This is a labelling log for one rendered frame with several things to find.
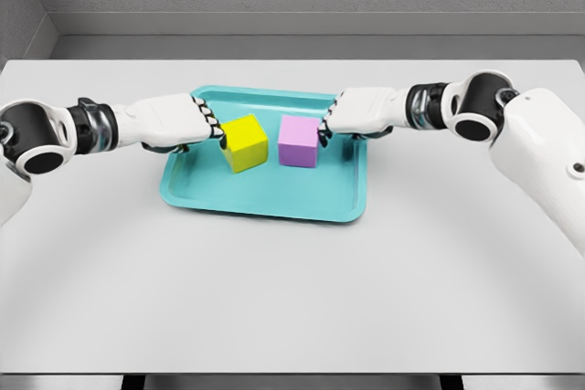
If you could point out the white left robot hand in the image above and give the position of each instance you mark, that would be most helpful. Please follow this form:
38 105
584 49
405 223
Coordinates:
173 120

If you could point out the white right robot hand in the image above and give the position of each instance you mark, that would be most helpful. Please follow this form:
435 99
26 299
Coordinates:
361 109

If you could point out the yellow cube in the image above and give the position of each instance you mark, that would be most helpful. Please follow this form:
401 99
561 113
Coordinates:
246 143

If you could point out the teal rectangular tray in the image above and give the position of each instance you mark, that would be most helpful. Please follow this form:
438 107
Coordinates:
265 193

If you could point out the purple cube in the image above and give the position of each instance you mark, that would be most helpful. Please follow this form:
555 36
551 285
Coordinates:
298 141

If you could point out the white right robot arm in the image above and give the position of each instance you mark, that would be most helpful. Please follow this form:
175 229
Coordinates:
503 120

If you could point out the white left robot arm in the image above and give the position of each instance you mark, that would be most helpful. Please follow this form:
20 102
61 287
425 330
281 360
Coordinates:
55 134

